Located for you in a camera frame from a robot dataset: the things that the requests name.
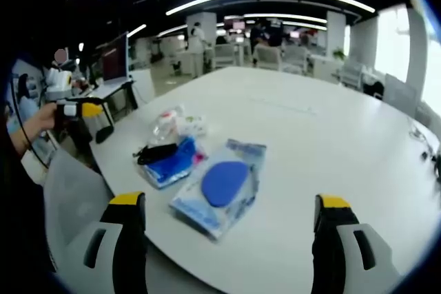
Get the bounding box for clear bag with white items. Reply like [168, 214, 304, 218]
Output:
[150, 105, 187, 147]

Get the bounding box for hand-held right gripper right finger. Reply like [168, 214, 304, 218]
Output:
[311, 193, 404, 294]

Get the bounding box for black chair armrest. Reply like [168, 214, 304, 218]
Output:
[94, 124, 115, 145]

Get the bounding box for person's dark clothing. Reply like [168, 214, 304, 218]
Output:
[0, 114, 58, 274]

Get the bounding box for white side desk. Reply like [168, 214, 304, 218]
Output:
[81, 77, 139, 119]

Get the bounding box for black cable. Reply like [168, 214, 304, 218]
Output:
[9, 78, 50, 168]

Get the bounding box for white device with orange mark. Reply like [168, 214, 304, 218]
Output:
[44, 66, 74, 101]

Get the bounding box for computer monitor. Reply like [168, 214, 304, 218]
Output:
[101, 31, 131, 84]

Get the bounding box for person's left hand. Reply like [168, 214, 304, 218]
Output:
[28, 103, 59, 139]

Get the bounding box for white packet with green print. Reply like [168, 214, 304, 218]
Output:
[177, 113, 208, 136]

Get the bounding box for grey mesh office chair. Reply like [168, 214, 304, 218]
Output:
[41, 148, 116, 269]

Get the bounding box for white tabletop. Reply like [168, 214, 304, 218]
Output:
[88, 66, 441, 294]

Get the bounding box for cables on table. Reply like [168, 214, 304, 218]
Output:
[408, 123, 441, 187]

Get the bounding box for white office chair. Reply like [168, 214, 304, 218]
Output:
[212, 43, 240, 70]
[254, 45, 284, 72]

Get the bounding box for black pouch with cord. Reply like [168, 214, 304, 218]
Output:
[132, 143, 179, 167]

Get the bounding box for blue packet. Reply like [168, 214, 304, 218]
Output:
[141, 135, 208, 190]

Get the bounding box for blue paddle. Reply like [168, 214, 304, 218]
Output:
[168, 138, 268, 242]

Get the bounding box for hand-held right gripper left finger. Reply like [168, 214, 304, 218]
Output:
[63, 190, 148, 294]

